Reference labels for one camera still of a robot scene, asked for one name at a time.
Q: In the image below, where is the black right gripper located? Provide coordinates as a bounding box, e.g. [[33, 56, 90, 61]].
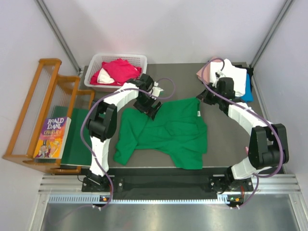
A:
[[197, 82, 223, 105]]

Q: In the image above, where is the green t shirt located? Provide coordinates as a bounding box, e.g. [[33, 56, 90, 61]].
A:
[[114, 98, 207, 170]]

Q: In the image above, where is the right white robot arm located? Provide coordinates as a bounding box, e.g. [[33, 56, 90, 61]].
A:
[[197, 77, 289, 191]]

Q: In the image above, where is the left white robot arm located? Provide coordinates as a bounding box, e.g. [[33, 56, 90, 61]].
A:
[[82, 74, 163, 191]]

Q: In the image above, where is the folded pink t shirt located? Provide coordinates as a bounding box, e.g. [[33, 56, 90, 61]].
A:
[[196, 57, 224, 84]]

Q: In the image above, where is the folded white t shirt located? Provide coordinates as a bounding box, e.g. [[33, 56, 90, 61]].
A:
[[213, 59, 247, 97]]

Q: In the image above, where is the folded blue t shirt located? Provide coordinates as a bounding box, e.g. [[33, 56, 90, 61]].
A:
[[241, 74, 254, 103]]

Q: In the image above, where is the crimson red t shirt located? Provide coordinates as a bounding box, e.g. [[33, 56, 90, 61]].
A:
[[91, 58, 142, 86]]

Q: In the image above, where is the white shirt in basket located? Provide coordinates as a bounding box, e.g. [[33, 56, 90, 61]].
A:
[[97, 68, 115, 84]]

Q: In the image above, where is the white plastic laundry basket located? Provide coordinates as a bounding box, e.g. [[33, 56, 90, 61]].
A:
[[84, 53, 147, 92]]

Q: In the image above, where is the green folding board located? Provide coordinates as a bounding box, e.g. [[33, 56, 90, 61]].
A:
[[61, 108, 92, 167]]

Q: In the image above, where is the Roald Dahl book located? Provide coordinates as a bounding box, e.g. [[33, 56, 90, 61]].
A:
[[33, 116, 71, 159]]

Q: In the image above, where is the wooden book rack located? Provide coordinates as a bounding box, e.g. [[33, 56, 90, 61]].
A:
[[3, 58, 95, 174]]

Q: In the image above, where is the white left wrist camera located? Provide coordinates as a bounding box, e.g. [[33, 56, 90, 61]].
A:
[[151, 81, 164, 98]]

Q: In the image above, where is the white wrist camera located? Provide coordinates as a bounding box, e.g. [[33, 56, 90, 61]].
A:
[[215, 70, 226, 81], [151, 81, 164, 98]]

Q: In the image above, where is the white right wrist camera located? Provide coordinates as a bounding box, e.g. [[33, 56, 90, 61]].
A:
[[215, 70, 226, 81]]

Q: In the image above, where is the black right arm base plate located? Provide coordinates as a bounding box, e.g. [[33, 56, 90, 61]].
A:
[[209, 175, 254, 194]]

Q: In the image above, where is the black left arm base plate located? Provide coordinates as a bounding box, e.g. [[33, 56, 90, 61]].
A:
[[81, 177, 124, 193]]

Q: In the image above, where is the grey slotted cable duct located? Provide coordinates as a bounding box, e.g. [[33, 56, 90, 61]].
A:
[[48, 194, 243, 205]]

